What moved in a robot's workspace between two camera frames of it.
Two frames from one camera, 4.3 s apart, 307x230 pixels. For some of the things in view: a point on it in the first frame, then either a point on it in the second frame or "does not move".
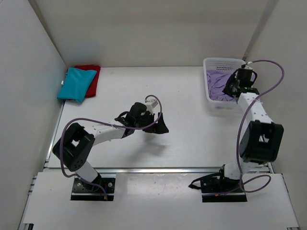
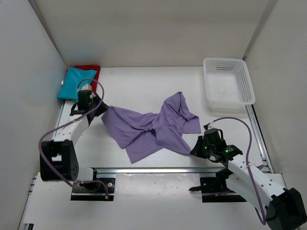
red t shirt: [91, 90] does not move
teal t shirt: [76, 84] does not move
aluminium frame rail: [159, 170] does not move
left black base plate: [82, 191] does not move
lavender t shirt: [217, 80] -> [140, 134]
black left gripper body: [147, 119] -> [100, 109]
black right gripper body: [231, 85] -> [203, 150]
